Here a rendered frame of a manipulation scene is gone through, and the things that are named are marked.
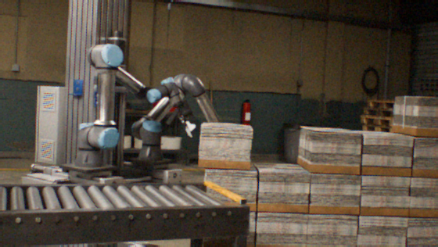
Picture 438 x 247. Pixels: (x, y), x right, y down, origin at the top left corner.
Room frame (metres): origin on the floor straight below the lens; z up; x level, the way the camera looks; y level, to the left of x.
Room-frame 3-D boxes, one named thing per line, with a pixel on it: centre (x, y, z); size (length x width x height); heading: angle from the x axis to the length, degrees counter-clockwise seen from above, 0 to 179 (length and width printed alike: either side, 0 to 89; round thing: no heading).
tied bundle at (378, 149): (3.11, -0.90, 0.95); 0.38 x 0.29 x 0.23; 3
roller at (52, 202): (2.05, 0.67, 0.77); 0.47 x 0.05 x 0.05; 22
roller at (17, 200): (2.00, 0.79, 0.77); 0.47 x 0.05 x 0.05; 22
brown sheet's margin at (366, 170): (3.11, -0.91, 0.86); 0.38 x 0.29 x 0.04; 3
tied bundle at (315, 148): (3.09, -0.61, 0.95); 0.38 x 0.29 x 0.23; 3
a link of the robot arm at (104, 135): (2.72, 0.63, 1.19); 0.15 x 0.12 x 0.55; 47
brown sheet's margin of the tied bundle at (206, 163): (2.95, 0.00, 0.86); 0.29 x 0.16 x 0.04; 91
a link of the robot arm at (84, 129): (2.81, 0.72, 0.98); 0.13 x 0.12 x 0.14; 47
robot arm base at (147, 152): (3.22, 0.45, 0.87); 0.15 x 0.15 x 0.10
